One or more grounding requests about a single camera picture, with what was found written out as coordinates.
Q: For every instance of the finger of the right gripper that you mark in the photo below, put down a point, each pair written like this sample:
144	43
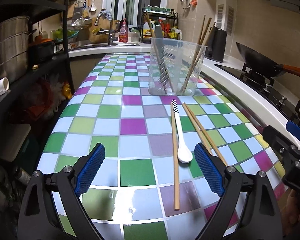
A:
280	144
294	129

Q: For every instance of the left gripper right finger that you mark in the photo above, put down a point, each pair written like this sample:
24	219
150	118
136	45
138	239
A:
260	217

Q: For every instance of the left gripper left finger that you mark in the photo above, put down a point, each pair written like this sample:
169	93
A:
38	217

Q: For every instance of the bamboo chopstick two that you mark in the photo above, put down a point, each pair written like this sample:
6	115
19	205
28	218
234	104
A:
175	162

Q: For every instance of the bamboo chopstick four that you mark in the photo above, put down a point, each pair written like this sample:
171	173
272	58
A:
219	155

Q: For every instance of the white striped ceramic spoon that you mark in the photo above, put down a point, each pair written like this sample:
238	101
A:
183	153

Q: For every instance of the bamboo chopstick five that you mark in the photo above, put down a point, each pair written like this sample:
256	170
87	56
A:
206	38

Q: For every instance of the bamboo chopstick three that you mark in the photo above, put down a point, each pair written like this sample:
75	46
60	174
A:
203	135

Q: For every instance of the chrome kitchen faucet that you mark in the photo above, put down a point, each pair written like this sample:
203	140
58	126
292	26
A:
106	14

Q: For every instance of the right hand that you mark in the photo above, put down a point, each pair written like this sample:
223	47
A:
290	213

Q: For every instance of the black electric kettle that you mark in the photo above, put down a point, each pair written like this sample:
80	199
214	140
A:
216	45

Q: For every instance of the bamboo chopstick in holder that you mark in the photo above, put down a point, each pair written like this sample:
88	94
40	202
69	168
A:
202	46
153	41
198	46

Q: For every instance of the colourful checkered table cover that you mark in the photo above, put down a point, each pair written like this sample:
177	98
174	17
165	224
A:
131	196

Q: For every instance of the clear plastic utensil holder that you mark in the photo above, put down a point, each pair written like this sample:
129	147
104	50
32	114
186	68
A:
178	57

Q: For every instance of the black storage shelf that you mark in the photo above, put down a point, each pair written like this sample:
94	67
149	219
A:
42	56

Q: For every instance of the black spice rack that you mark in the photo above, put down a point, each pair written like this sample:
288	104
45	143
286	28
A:
167	18

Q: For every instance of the yellow oil bottle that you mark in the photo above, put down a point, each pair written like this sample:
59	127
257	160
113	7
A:
147	31

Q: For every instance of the stainless steel sink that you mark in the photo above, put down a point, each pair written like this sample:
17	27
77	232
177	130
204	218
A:
82	45

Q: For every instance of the glass jar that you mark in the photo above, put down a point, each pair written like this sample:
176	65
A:
135	35

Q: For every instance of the large steel pot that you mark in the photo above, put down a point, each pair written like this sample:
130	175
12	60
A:
14	39

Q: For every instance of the red dish soap bottle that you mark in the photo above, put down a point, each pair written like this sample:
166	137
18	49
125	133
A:
123	33

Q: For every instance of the wooden cutting board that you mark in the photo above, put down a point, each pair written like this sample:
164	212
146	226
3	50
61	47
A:
100	33

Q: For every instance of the black wok orange handle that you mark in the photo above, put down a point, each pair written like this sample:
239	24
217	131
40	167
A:
264	65

